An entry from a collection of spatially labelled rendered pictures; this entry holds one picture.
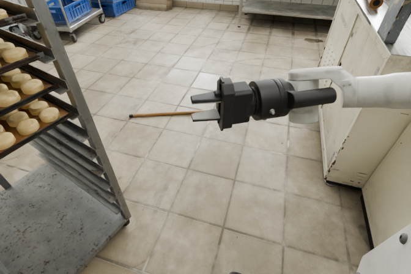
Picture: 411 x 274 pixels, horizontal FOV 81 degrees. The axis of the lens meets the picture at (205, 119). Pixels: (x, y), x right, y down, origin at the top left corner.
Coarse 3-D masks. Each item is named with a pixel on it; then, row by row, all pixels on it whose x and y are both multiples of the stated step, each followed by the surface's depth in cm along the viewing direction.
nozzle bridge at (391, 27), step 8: (392, 0) 94; (400, 0) 87; (408, 0) 84; (392, 8) 92; (400, 8) 86; (408, 8) 85; (384, 16) 98; (392, 16) 91; (400, 16) 87; (408, 16) 86; (384, 24) 96; (392, 24) 90; (400, 24) 89; (384, 32) 95; (392, 32) 91; (400, 32) 90; (384, 40) 94; (392, 40) 93
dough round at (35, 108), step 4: (32, 104) 71; (36, 104) 71; (40, 104) 71; (44, 104) 71; (28, 108) 70; (32, 108) 70; (36, 108) 70; (40, 108) 70; (44, 108) 70; (32, 112) 69; (36, 112) 69
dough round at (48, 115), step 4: (48, 108) 70; (52, 108) 70; (56, 108) 70; (40, 112) 68; (44, 112) 68; (48, 112) 68; (52, 112) 68; (56, 112) 69; (40, 116) 67; (44, 116) 67; (48, 116) 67; (52, 116) 67; (56, 116) 68; (44, 120) 67; (48, 120) 67; (52, 120) 68
